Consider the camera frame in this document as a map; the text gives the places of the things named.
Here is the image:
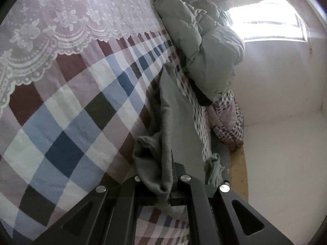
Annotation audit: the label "window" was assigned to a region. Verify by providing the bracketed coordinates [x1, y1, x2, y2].
[212, 0, 311, 42]

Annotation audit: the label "wooden bed frame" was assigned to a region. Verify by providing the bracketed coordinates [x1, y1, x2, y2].
[228, 147, 249, 202]

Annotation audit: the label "dark green printed t-shirt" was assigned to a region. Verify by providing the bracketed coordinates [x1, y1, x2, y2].
[132, 64, 212, 220]

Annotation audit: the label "white lace blanket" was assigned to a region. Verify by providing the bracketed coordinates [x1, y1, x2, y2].
[0, 0, 166, 115]

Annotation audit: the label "checkered pillows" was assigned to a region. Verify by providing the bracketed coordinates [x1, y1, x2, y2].
[206, 89, 244, 151]

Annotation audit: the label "checkered bed sheet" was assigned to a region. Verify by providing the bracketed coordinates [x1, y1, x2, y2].
[0, 29, 212, 245]

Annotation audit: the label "light green garment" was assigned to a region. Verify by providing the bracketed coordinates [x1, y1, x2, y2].
[204, 153, 225, 187]

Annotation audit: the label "light green crumpled duvet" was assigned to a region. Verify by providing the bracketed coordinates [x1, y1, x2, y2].
[148, 0, 246, 106]

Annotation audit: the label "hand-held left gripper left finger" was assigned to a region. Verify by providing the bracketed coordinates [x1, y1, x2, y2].
[33, 175, 157, 245]

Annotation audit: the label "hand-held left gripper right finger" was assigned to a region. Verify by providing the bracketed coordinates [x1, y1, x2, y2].
[170, 154, 292, 245]

